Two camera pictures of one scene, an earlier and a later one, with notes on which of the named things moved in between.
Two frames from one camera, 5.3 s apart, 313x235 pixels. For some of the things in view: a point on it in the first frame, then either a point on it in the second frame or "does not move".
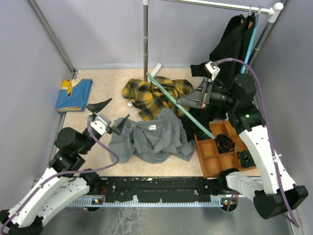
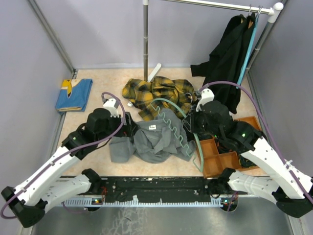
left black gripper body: [90, 135] -> [127, 130]
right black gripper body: [221, 97] -> [198, 119]
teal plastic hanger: [182, 108] -> [174, 131]
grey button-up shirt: [153, 140] does not move
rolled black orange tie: [224, 143] does not move
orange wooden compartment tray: [211, 161] does not move
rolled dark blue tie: [245, 159] does not move
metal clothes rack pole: [145, 27] does not move
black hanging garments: [227, 59] does not move
